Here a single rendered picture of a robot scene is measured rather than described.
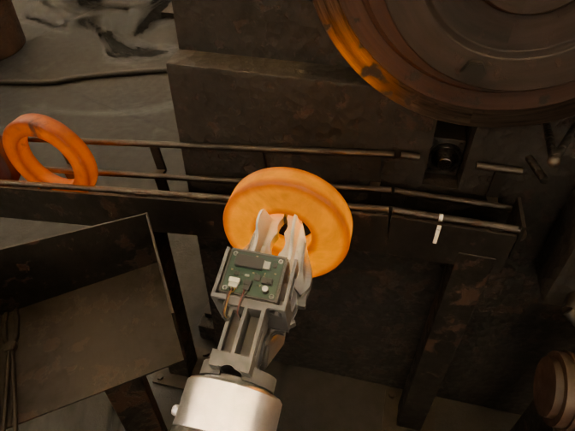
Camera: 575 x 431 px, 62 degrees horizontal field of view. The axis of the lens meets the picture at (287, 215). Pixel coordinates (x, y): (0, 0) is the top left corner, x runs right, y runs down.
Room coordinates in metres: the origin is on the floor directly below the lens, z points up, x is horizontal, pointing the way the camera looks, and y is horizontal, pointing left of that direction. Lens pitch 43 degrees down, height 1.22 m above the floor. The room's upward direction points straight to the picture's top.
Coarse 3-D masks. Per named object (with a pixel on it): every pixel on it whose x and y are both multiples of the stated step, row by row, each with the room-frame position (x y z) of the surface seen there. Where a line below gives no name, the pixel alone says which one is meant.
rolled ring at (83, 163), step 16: (16, 128) 0.74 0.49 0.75; (32, 128) 0.73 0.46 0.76; (48, 128) 0.73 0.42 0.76; (64, 128) 0.74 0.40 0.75; (16, 144) 0.75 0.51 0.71; (64, 144) 0.71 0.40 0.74; (80, 144) 0.73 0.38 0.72; (16, 160) 0.75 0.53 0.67; (32, 160) 0.77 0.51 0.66; (80, 160) 0.71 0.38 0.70; (32, 176) 0.75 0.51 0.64; (48, 176) 0.76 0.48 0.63; (80, 176) 0.71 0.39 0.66; (96, 176) 0.73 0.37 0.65
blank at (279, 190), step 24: (264, 168) 0.43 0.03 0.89; (288, 168) 0.42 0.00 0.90; (240, 192) 0.41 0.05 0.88; (264, 192) 0.40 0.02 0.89; (288, 192) 0.40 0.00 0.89; (312, 192) 0.39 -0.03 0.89; (336, 192) 0.41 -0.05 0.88; (240, 216) 0.41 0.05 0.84; (312, 216) 0.39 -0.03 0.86; (336, 216) 0.38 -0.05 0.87; (240, 240) 0.41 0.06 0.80; (312, 240) 0.39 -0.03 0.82; (336, 240) 0.38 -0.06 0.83; (312, 264) 0.39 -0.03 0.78; (336, 264) 0.38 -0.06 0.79
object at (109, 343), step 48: (48, 240) 0.49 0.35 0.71; (96, 240) 0.52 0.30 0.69; (144, 240) 0.54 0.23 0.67; (0, 288) 0.46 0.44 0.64; (48, 288) 0.48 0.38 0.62; (96, 288) 0.50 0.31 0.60; (144, 288) 0.49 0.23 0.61; (0, 336) 0.41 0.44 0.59; (48, 336) 0.41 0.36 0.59; (96, 336) 0.40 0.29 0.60; (144, 336) 0.40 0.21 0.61; (0, 384) 0.33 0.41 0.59; (48, 384) 0.33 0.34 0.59; (96, 384) 0.33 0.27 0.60; (144, 384) 0.40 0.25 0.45
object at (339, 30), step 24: (312, 0) 0.59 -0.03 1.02; (336, 0) 0.59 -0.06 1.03; (336, 24) 0.59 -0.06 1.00; (336, 48) 0.59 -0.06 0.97; (360, 48) 0.58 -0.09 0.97; (360, 72) 0.58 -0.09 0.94; (384, 72) 0.57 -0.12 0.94; (408, 96) 0.56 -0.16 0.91; (456, 120) 0.55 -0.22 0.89; (480, 120) 0.54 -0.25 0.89; (504, 120) 0.53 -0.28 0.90; (528, 120) 0.53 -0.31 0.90; (552, 120) 0.52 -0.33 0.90
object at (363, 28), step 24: (360, 0) 0.56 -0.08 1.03; (360, 24) 0.56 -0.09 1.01; (384, 24) 0.54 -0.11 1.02; (384, 48) 0.56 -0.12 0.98; (408, 48) 0.53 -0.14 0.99; (408, 72) 0.55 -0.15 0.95; (432, 72) 0.52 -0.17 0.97; (432, 96) 0.54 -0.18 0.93; (456, 96) 0.53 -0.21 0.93; (480, 96) 0.53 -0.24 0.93; (504, 96) 0.52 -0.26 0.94; (528, 96) 0.51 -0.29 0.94; (552, 96) 0.51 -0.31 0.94
